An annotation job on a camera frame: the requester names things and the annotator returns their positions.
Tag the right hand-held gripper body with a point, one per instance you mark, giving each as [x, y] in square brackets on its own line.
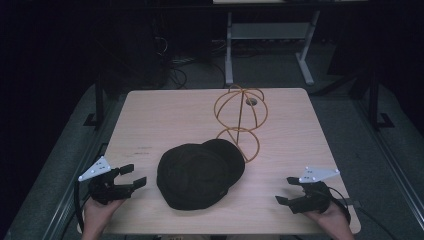
[313, 200]

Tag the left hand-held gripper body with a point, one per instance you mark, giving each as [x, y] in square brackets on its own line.
[104, 191]

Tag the black cap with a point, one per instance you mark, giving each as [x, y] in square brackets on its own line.
[196, 176]

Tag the person's left hand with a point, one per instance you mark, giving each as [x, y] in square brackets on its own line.
[96, 215]

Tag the person's right hand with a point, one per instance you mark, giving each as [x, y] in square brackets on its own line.
[335, 223]

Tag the black metal stand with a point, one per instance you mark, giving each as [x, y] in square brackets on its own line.
[99, 100]
[374, 100]

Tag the grey round table grommet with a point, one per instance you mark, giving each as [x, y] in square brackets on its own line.
[251, 101]

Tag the metal frame rail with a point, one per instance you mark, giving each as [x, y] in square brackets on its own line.
[393, 160]
[71, 190]

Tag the white metal desk frame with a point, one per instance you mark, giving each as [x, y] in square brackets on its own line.
[266, 30]

